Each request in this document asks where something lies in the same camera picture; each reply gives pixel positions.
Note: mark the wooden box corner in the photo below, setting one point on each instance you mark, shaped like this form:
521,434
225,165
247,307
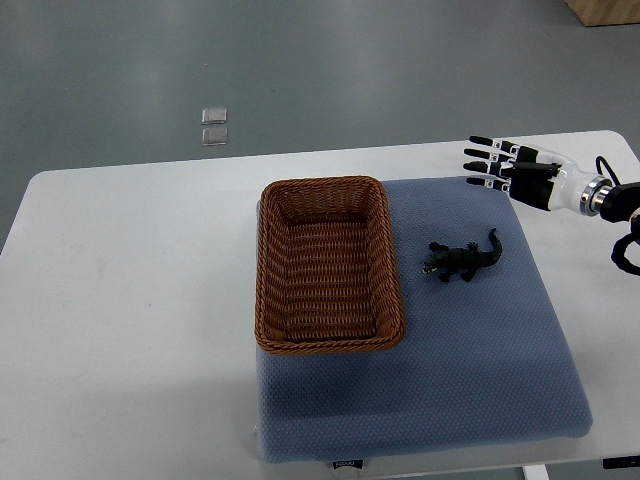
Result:
596,13

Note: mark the upper metal floor plate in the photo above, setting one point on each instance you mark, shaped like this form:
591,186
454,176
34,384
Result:
214,115

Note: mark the white table leg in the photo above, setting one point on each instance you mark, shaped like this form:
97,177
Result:
535,472

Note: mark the black table control panel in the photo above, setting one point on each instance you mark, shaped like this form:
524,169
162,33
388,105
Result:
621,462

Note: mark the dark toy crocodile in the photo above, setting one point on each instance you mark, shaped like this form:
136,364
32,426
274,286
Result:
448,261

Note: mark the brown wicker basket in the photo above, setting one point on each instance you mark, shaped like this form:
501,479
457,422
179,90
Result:
327,278

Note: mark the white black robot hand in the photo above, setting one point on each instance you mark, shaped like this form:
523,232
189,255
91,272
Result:
533,176

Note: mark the blue grey foam mat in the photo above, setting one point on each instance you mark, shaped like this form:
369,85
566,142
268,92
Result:
482,362

